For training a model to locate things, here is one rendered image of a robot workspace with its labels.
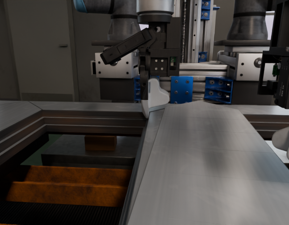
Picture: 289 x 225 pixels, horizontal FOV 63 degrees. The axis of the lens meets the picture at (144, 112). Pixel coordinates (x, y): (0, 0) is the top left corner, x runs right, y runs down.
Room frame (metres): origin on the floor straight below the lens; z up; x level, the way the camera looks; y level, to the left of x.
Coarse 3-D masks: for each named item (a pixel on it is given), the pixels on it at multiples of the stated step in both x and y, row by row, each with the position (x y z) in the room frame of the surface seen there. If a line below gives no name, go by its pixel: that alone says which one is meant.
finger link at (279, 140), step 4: (284, 128) 0.26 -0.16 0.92; (288, 128) 0.26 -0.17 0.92; (276, 132) 0.26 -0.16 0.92; (280, 132) 0.26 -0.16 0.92; (284, 132) 0.26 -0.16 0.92; (288, 132) 0.26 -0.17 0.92; (272, 136) 0.26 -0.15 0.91; (276, 136) 0.26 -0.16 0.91; (280, 136) 0.26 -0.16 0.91; (284, 136) 0.26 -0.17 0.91; (288, 136) 0.26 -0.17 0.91; (272, 140) 0.26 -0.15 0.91; (276, 140) 0.26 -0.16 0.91; (280, 140) 0.26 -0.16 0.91; (284, 140) 0.26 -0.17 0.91; (288, 140) 0.26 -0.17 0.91; (272, 144) 0.26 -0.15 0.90; (276, 144) 0.26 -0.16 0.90; (280, 144) 0.26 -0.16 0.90; (284, 144) 0.26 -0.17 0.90; (288, 144) 0.26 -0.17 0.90; (280, 148) 0.26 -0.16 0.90; (284, 148) 0.26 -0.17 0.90
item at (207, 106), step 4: (176, 104) 0.61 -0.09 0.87; (180, 104) 0.61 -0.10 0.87; (184, 104) 0.61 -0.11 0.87; (188, 104) 0.61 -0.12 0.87; (192, 104) 0.61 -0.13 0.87; (196, 104) 0.61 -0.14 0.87; (200, 104) 0.61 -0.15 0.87; (204, 104) 0.61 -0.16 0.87; (208, 104) 0.61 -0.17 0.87; (212, 104) 0.61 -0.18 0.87; (216, 104) 0.61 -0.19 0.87; (208, 108) 0.56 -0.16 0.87; (212, 108) 0.56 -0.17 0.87; (216, 108) 0.56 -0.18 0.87; (220, 108) 0.56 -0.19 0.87; (224, 108) 0.56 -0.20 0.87; (228, 108) 0.56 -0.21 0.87; (232, 108) 0.56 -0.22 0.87
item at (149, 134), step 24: (24, 120) 0.48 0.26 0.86; (48, 120) 0.55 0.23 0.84; (72, 120) 0.54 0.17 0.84; (96, 120) 0.54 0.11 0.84; (120, 120) 0.54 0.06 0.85; (144, 120) 0.53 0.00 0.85; (264, 120) 0.52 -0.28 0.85; (288, 120) 0.51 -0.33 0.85; (0, 144) 0.39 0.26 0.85; (24, 144) 0.45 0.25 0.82; (144, 144) 0.35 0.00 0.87; (144, 168) 0.27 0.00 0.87
